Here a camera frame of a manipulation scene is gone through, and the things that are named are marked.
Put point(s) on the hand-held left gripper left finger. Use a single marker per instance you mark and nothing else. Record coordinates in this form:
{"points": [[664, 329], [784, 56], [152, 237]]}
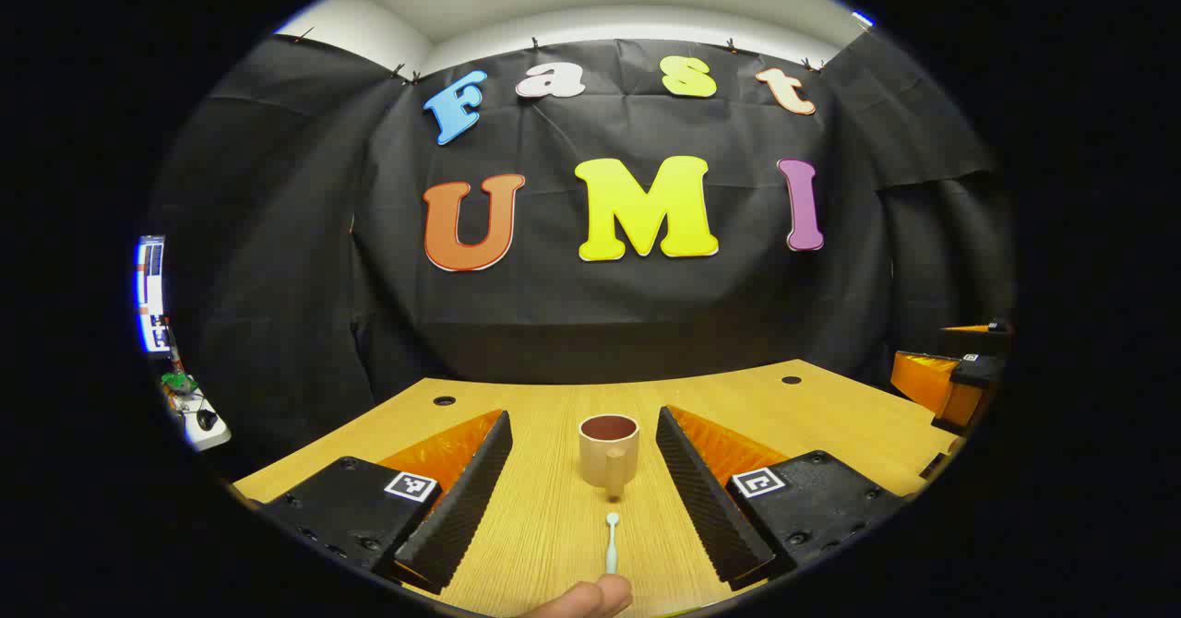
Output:
{"points": [[461, 507]]}

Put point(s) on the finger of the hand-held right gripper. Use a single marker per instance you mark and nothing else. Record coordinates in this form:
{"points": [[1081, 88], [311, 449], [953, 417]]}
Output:
{"points": [[923, 383], [969, 339]]}

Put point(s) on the computer monitor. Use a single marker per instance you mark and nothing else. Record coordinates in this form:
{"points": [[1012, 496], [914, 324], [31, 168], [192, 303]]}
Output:
{"points": [[150, 295]]}

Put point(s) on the pale green toothbrush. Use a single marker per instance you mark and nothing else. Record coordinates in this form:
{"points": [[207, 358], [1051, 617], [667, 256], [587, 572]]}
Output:
{"points": [[611, 544]]}

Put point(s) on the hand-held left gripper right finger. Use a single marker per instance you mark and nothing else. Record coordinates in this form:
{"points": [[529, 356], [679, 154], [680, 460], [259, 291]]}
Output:
{"points": [[701, 507]]}

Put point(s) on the black backdrop cloth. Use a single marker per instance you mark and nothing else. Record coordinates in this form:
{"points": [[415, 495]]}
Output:
{"points": [[554, 323]]}

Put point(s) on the wooden desktop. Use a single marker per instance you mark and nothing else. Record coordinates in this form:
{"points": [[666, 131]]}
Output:
{"points": [[544, 526]]}

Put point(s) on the small black object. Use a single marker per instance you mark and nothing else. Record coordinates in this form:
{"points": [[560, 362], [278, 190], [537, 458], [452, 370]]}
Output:
{"points": [[934, 466]]}

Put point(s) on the black computer mouse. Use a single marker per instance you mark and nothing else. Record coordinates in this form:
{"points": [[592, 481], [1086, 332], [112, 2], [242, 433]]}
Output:
{"points": [[206, 420]]}

